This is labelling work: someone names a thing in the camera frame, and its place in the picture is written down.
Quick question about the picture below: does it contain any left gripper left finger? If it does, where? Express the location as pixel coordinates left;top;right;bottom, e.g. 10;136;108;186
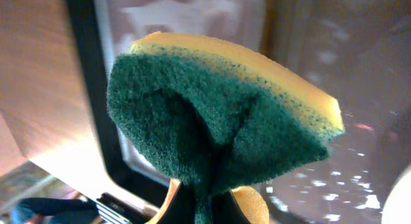
155;181;196;224

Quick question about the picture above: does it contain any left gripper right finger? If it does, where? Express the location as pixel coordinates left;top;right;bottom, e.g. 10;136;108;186
212;191;250;224

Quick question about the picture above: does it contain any yellow green sponge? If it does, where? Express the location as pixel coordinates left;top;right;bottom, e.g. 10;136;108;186
107;32;344;223

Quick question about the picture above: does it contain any small soapy water tray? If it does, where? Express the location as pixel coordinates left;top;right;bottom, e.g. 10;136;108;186
64;0;266;207

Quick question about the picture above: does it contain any large brown serving tray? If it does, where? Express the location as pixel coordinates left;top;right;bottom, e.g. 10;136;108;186
259;0;410;223

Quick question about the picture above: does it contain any cream white plate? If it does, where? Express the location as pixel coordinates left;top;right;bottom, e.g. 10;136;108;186
381;166;411;224

